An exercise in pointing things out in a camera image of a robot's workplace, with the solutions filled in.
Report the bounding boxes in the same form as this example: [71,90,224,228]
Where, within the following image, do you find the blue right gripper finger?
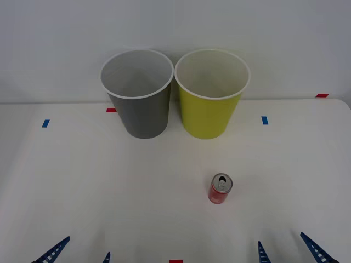
[299,232,341,263]
[257,241,274,263]

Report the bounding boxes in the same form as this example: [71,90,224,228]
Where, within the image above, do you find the red drink can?
[208,172,234,205]

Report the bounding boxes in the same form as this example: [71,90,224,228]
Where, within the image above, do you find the yellow-green plastic waste bin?
[174,48,251,140]

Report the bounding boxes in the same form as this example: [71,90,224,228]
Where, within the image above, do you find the grey plastic waste bin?
[99,49,175,139]

